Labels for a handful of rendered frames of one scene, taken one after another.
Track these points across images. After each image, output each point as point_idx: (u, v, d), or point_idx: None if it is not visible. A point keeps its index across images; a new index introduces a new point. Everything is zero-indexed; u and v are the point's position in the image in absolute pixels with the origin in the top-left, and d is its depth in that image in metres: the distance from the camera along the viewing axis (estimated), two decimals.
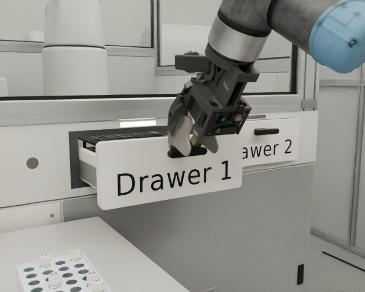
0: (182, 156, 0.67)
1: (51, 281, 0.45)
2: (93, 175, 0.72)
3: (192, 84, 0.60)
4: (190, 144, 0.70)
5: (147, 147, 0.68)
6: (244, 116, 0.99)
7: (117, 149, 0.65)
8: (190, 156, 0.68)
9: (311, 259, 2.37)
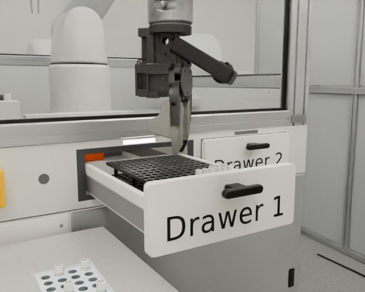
0: (238, 196, 0.60)
1: (65, 288, 0.53)
2: (135, 214, 0.65)
3: None
4: (178, 143, 0.68)
5: (199, 186, 0.61)
6: (237, 131, 1.07)
7: (167, 190, 0.58)
8: (245, 195, 0.61)
9: (306, 261, 2.45)
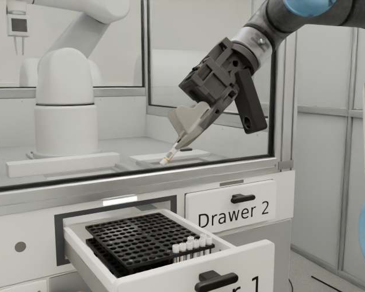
0: (211, 290, 0.59)
1: None
2: None
3: None
4: (183, 141, 0.69)
5: (171, 278, 0.59)
6: (222, 183, 1.05)
7: (137, 287, 0.56)
8: (219, 287, 0.60)
9: (300, 284, 2.43)
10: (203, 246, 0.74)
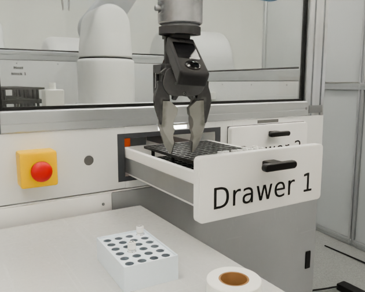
0: (276, 170, 0.68)
1: (130, 247, 0.60)
2: (181, 188, 0.73)
3: None
4: (173, 142, 0.70)
5: (240, 161, 0.68)
6: (259, 120, 1.14)
7: (214, 163, 0.66)
8: (282, 169, 0.69)
9: (314, 252, 2.52)
10: None
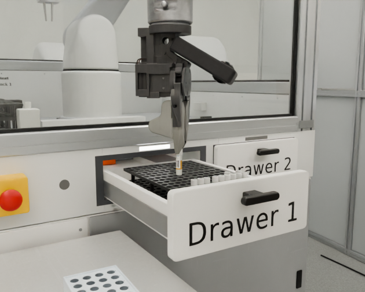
0: (256, 203, 0.64)
1: (190, 182, 0.74)
2: (157, 220, 0.68)
3: None
4: (179, 142, 0.69)
5: (218, 193, 0.64)
6: (247, 137, 1.10)
7: (189, 197, 0.61)
8: (263, 202, 0.64)
9: (310, 262, 2.48)
10: None
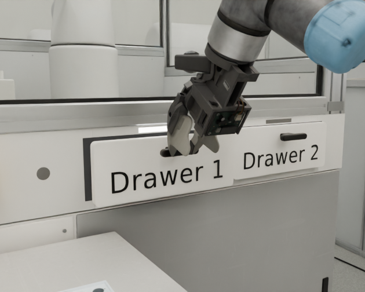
0: (174, 155, 0.70)
1: None
2: None
3: (192, 84, 0.60)
4: (192, 144, 0.70)
5: (141, 146, 0.70)
6: (269, 120, 0.91)
7: (110, 148, 0.67)
8: (182, 154, 0.70)
9: None
10: None
